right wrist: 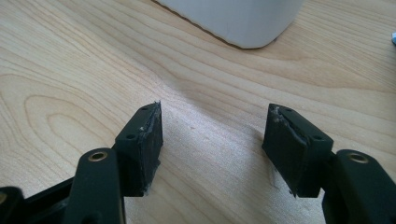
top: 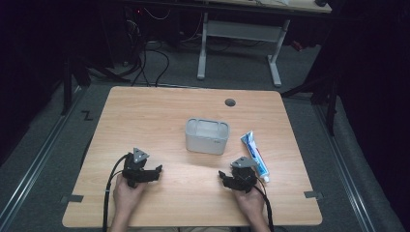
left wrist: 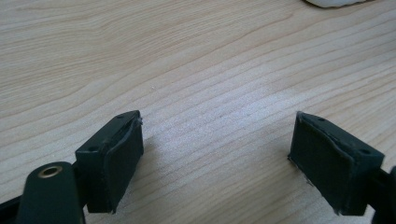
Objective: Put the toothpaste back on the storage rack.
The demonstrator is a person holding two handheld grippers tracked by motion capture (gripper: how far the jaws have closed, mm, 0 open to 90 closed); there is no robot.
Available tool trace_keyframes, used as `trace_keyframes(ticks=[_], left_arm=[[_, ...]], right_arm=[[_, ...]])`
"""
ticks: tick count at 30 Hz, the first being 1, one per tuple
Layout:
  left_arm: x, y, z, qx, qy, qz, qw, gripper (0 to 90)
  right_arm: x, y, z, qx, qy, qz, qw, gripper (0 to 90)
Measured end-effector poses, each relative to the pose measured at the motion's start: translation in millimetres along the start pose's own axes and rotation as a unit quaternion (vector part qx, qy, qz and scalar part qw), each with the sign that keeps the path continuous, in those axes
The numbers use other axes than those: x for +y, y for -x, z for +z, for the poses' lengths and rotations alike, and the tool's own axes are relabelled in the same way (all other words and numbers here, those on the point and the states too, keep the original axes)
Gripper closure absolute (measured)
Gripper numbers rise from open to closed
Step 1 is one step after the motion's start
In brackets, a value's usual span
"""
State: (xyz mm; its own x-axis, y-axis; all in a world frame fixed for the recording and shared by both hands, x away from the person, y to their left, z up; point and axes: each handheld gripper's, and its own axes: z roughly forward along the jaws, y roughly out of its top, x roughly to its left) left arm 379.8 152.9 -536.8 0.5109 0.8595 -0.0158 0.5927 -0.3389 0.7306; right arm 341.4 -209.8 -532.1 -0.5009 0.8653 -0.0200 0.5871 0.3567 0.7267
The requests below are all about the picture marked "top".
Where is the white-legged wooden desk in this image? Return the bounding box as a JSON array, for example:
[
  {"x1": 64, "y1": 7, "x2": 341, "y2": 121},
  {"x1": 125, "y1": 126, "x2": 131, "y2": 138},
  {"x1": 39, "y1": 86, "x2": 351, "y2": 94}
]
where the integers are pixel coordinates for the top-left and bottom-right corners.
[{"x1": 195, "y1": 0, "x2": 334, "y2": 89}]

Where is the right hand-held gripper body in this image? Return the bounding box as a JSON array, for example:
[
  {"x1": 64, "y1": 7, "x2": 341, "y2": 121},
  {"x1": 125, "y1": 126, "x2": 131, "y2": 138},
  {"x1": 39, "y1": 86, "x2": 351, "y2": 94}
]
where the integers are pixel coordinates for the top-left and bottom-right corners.
[{"x1": 230, "y1": 156, "x2": 259, "y2": 194}]

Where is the black floor tape mark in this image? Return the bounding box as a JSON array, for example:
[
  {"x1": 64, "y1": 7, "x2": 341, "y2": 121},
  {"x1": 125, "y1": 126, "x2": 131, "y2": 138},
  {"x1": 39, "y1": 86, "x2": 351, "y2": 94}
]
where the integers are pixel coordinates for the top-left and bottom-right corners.
[{"x1": 80, "y1": 109, "x2": 95, "y2": 122}]

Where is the white plastic storage box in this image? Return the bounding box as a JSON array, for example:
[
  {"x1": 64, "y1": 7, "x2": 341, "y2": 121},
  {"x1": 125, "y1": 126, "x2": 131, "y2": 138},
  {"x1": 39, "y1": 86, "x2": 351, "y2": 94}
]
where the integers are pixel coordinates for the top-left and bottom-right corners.
[{"x1": 184, "y1": 117, "x2": 231, "y2": 157}]

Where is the person's right hand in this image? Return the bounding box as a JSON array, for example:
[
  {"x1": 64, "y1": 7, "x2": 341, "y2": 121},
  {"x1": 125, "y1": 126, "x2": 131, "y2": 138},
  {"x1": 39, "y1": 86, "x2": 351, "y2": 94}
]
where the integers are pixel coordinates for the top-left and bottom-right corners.
[{"x1": 233, "y1": 188, "x2": 267, "y2": 224}]

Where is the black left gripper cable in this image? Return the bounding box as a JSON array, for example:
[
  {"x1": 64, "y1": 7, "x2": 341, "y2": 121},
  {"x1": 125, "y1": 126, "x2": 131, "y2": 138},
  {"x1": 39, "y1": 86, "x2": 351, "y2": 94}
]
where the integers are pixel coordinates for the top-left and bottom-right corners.
[{"x1": 102, "y1": 153, "x2": 131, "y2": 232}]

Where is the blue and white toothpaste tube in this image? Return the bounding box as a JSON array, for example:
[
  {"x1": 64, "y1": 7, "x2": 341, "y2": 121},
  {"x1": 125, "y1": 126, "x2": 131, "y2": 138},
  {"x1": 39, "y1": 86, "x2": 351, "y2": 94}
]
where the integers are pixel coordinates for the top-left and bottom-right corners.
[{"x1": 240, "y1": 130, "x2": 271, "y2": 184}]

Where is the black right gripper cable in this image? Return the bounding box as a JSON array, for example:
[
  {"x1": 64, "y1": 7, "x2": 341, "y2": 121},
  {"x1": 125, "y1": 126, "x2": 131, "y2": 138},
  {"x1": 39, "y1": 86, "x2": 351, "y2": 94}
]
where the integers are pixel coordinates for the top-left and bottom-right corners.
[{"x1": 253, "y1": 185, "x2": 276, "y2": 232}]

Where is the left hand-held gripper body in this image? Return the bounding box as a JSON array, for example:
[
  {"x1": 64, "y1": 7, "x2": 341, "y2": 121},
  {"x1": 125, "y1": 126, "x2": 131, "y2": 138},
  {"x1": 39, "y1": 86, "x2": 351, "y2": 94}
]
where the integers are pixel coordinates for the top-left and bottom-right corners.
[{"x1": 121, "y1": 147, "x2": 151, "y2": 189}]

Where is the grey tape strip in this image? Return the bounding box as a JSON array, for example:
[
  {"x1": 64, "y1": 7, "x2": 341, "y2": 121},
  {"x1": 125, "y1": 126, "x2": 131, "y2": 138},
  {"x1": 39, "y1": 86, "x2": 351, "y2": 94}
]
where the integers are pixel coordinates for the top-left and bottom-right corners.
[
  {"x1": 60, "y1": 193, "x2": 85, "y2": 204},
  {"x1": 303, "y1": 190, "x2": 324, "y2": 200}
]

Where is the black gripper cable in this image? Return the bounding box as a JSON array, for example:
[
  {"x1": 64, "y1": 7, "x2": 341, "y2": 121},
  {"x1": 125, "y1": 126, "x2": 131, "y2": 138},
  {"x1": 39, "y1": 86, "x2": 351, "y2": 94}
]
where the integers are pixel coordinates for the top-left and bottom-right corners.
[
  {"x1": 102, "y1": 153, "x2": 131, "y2": 232},
  {"x1": 253, "y1": 185, "x2": 276, "y2": 232}
]

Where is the metal floor rail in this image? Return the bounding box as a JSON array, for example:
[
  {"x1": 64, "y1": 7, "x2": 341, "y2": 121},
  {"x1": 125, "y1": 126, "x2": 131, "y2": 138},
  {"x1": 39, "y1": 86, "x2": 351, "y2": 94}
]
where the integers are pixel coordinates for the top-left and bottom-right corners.
[
  {"x1": 312, "y1": 103, "x2": 379, "y2": 232},
  {"x1": 0, "y1": 84, "x2": 85, "y2": 228}
]

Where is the black metal stand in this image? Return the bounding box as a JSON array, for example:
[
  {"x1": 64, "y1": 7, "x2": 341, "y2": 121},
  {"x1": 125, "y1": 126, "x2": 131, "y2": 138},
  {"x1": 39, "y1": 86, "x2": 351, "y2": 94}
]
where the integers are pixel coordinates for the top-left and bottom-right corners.
[
  {"x1": 279, "y1": 72, "x2": 341, "y2": 137},
  {"x1": 59, "y1": 53, "x2": 132, "y2": 117}
]

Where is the black floor cable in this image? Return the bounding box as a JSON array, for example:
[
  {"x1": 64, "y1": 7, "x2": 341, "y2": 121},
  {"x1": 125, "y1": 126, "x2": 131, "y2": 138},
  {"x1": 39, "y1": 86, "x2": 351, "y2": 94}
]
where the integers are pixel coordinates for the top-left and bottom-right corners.
[{"x1": 130, "y1": 40, "x2": 171, "y2": 88}]

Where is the person's left hand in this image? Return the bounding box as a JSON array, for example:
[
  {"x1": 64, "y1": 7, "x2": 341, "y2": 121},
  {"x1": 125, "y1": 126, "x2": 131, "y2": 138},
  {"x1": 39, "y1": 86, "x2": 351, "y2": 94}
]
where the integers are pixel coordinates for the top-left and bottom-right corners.
[{"x1": 112, "y1": 175, "x2": 146, "y2": 216}]

